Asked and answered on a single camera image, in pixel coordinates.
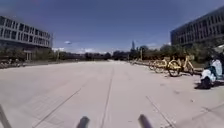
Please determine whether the row of yellow bicycles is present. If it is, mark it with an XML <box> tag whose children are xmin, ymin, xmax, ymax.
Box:
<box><xmin>129</xmin><ymin>54</ymin><xmax>197</xmax><ymax>78</ymax></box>

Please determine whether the dark building with window rows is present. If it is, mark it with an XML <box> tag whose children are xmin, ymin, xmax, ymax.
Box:
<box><xmin>170</xmin><ymin>6</ymin><xmax>224</xmax><ymax>48</ymax></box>

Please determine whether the grey paved plaza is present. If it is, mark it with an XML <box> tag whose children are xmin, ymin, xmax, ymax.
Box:
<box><xmin>0</xmin><ymin>59</ymin><xmax>224</xmax><ymax>128</ymax></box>

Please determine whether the robot's own part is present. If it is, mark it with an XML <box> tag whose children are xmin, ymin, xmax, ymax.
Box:
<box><xmin>137</xmin><ymin>113</ymin><xmax>153</xmax><ymax>128</ymax></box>
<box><xmin>76</xmin><ymin>115</ymin><xmax>91</xmax><ymax>128</ymax></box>

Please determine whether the row of trees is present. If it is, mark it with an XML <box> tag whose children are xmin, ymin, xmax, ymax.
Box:
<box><xmin>0</xmin><ymin>42</ymin><xmax>224</xmax><ymax>68</ymax></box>

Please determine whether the grey building with many windows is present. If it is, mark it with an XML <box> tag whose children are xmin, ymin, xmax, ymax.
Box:
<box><xmin>0</xmin><ymin>15</ymin><xmax>54</xmax><ymax>52</ymax></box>

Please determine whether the white scooter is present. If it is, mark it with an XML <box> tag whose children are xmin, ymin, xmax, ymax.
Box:
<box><xmin>196</xmin><ymin>58</ymin><xmax>224</xmax><ymax>90</ymax></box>

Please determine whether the distant tower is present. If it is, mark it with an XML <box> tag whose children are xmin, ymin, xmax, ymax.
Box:
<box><xmin>131</xmin><ymin>40</ymin><xmax>136</xmax><ymax>52</ymax></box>

